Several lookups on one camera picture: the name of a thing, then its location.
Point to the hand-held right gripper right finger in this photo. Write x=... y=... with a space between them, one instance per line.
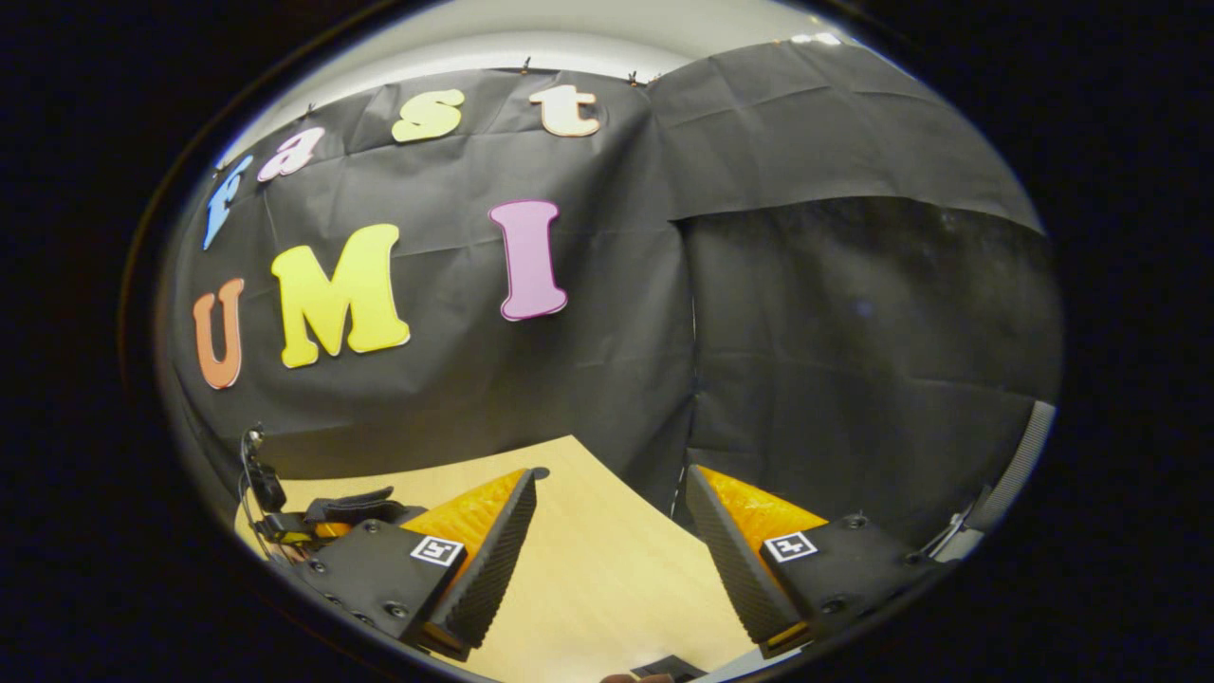
x=735 y=560

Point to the white ceiling light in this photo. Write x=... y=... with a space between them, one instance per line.
x=816 y=39

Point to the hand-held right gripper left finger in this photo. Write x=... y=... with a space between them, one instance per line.
x=493 y=560

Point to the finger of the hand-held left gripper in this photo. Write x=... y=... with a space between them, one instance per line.
x=360 y=507

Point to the black backdrop cloth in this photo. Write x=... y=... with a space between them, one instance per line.
x=569 y=379

